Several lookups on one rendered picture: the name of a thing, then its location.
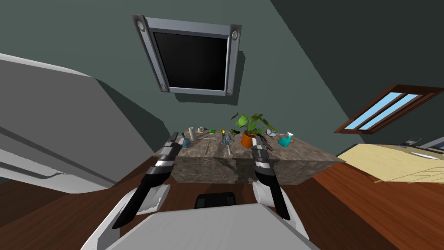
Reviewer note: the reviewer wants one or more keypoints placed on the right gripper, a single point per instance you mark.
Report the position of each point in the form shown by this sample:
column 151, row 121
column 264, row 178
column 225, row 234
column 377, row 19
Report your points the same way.
column 259, row 152

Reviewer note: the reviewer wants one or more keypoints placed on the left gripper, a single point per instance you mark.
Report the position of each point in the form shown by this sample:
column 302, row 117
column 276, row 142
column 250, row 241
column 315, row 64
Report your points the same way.
column 172, row 149

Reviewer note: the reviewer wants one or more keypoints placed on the pale wooden table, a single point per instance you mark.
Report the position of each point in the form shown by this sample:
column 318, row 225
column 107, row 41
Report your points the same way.
column 392, row 163

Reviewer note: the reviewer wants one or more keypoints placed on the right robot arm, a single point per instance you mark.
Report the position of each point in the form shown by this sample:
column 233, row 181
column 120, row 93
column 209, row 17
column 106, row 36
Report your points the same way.
column 269, row 182

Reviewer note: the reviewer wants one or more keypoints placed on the brown framed window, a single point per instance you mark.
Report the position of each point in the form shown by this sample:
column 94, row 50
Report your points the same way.
column 385, row 109

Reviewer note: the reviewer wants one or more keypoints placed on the grey dish brush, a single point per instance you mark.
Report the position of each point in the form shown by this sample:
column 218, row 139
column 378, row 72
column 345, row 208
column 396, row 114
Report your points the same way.
column 227, row 140

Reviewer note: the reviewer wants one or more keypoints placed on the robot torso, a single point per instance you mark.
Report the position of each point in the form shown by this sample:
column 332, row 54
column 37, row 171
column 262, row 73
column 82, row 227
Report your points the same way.
column 215, row 229

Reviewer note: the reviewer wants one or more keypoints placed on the green plant in orange pot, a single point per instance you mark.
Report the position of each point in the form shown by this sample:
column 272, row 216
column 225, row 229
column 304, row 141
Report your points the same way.
column 250, row 129

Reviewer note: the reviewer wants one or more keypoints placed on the white refrigerator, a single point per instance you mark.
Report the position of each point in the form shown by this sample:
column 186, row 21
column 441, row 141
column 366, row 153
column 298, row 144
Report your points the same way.
column 52, row 128

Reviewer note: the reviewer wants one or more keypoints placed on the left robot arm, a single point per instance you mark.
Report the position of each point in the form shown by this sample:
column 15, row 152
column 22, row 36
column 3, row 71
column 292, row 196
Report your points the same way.
column 147, row 189

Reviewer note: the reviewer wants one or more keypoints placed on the grey table knife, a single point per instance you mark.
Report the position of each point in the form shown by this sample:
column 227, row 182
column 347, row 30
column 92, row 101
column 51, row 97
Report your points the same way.
column 206, row 147

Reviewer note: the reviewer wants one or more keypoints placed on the blue-grey bottle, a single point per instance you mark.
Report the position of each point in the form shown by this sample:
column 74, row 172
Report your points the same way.
column 186, row 141

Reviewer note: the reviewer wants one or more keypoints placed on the black screen with grey frame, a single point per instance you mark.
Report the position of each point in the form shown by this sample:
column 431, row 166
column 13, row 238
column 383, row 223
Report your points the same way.
column 192, row 60

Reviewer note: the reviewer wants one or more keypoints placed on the teal spray bottle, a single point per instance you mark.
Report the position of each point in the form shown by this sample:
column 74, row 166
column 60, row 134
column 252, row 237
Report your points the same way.
column 285, row 140

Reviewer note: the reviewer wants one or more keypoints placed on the white mug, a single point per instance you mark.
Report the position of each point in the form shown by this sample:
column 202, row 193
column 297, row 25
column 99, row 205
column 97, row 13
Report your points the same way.
column 201, row 129

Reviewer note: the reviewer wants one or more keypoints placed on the white paper towel roll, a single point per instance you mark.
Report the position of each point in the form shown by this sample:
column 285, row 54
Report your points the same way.
column 191, row 133

